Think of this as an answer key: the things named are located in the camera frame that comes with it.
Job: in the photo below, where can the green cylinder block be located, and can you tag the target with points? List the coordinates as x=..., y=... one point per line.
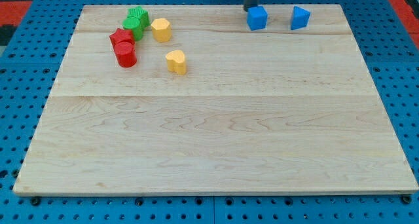
x=134, y=25

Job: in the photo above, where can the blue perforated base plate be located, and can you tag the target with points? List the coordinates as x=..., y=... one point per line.
x=30, y=63

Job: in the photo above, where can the red cylinder block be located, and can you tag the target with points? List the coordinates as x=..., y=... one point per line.
x=125, y=54

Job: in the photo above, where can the blue cube block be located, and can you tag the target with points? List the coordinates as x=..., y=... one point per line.
x=257, y=18

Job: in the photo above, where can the blue triangle block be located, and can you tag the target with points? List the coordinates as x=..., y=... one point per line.
x=300, y=18

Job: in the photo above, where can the green star block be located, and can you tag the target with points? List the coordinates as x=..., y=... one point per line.
x=141, y=14

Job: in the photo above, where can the yellow hexagon block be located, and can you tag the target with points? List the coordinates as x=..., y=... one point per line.
x=161, y=29

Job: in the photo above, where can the yellow heart block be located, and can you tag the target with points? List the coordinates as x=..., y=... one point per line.
x=176, y=62

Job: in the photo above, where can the red star block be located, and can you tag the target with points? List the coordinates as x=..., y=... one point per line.
x=122, y=35

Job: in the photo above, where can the wooden board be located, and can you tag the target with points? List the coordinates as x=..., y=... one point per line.
x=260, y=113

